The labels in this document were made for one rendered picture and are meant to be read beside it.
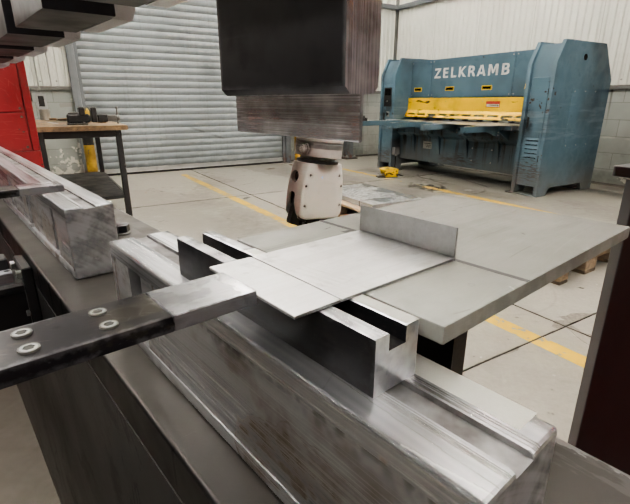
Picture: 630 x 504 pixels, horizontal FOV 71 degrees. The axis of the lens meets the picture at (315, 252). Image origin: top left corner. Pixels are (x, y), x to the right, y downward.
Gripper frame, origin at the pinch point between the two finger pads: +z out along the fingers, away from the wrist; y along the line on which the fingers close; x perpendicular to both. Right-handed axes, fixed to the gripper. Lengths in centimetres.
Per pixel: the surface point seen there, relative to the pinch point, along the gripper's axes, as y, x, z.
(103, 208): -36.0, 0.1, -7.8
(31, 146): -17, 173, 1
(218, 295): -43, -43, -13
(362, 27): -39, -47, -25
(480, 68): 537, 299, -120
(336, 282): -37, -45, -13
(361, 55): -39, -47, -24
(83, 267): -38.7, -0.2, -0.1
